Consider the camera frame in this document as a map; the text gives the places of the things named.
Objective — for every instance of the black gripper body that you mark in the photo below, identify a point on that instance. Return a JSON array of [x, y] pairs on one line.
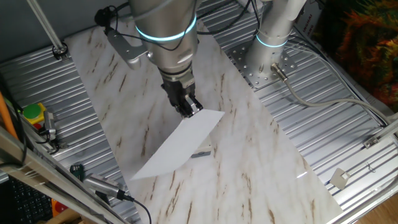
[[178, 91]]

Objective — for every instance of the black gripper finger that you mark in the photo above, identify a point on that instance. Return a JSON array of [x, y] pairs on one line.
[[183, 111], [194, 106]]

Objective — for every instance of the white paper sheet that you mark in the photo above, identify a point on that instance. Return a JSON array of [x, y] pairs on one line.
[[183, 143]]

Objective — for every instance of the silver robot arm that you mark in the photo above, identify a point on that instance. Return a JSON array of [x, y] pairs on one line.
[[164, 18]]

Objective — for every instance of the grey box with red button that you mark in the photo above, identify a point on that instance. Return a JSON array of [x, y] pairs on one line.
[[38, 126], [206, 146]]

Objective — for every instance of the marble pattern table mat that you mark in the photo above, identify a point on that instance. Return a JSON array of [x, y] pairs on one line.
[[248, 174]]

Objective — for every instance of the black pole foot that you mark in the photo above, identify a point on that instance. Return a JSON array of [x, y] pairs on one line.
[[60, 51]]

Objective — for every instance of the white cardboard with red print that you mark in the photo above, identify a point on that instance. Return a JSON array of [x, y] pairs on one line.
[[306, 23]]

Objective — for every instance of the yellow button box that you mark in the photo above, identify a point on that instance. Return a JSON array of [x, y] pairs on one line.
[[32, 111]]

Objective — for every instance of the orange box with red button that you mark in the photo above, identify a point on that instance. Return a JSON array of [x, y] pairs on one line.
[[59, 208]]

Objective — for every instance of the wooden box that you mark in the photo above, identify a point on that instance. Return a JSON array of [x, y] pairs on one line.
[[65, 217]]

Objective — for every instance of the black keyboard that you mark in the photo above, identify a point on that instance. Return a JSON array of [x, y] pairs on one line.
[[28, 202]]

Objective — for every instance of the colourful patterned cloth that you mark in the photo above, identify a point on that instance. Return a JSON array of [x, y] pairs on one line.
[[367, 40]]

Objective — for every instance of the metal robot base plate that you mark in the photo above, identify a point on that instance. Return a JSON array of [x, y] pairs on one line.
[[248, 70]]

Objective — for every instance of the silver camera on mount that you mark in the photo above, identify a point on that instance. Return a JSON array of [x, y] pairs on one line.
[[49, 123]]

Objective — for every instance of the aluminium frame pole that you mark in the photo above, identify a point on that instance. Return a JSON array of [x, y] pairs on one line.
[[43, 25]]

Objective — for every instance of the aluminium frame beam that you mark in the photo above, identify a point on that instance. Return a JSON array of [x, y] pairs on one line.
[[31, 161]]

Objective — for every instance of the small white adhesive mount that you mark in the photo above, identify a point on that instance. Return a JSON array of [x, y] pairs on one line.
[[339, 179]]

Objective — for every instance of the small metal corner bracket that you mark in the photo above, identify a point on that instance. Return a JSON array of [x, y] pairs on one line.
[[371, 142]]

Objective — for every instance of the aluminium frame bar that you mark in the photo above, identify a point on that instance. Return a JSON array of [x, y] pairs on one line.
[[388, 129]]

